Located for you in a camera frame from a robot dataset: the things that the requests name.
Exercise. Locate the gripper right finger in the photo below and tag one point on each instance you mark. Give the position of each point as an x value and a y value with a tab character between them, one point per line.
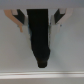
59	16

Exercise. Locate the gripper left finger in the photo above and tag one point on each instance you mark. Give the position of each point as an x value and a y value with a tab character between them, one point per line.
17	17

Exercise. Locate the white cabinet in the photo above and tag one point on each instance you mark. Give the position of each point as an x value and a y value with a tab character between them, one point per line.
42	78

